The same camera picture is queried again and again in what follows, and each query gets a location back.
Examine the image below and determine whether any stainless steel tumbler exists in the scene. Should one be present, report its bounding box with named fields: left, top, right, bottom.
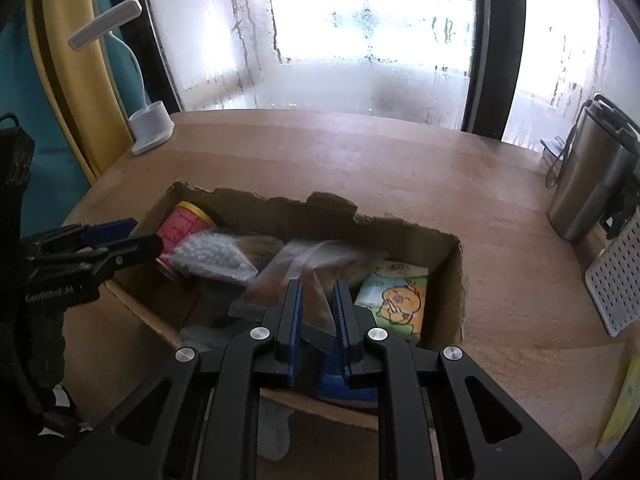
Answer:
left=548, top=93, right=639, bottom=243

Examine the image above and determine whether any teal curtain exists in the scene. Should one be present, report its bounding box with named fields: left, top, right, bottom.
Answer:
left=1, top=3, right=90, bottom=236

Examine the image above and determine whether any black window frame post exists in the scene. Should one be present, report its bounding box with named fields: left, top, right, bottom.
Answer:
left=462, top=0, right=526, bottom=141

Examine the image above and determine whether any brown cardboard box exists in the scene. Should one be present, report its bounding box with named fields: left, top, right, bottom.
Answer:
left=103, top=181, right=466, bottom=430

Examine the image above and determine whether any translucent zip pouch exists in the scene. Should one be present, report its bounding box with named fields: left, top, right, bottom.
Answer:
left=229, top=240, right=386, bottom=353

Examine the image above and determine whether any white desk lamp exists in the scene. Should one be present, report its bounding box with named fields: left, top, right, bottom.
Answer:
left=67, top=0, right=175, bottom=156

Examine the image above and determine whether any yellow lid red can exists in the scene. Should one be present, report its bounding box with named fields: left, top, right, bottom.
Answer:
left=156, top=200, right=216, bottom=281

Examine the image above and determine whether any grey towel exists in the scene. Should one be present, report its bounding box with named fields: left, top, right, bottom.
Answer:
left=179, top=320, right=254, bottom=353

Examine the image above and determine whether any blue tissue pack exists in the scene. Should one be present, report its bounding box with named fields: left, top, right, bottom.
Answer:
left=316, top=374, right=378, bottom=405

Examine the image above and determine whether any cartoon tissue pack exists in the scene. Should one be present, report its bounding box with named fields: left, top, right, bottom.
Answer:
left=355, top=260, right=430, bottom=344

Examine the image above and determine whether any white perforated basket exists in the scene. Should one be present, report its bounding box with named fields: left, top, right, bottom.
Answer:
left=585, top=211, right=640, bottom=337

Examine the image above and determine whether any yellow curtain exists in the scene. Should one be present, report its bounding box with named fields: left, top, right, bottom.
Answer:
left=25, top=0, right=132, bottom=183

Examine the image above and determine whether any yellow tissue pack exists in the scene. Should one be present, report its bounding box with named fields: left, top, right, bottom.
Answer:
left=597, top=356, right=639, bottom=457

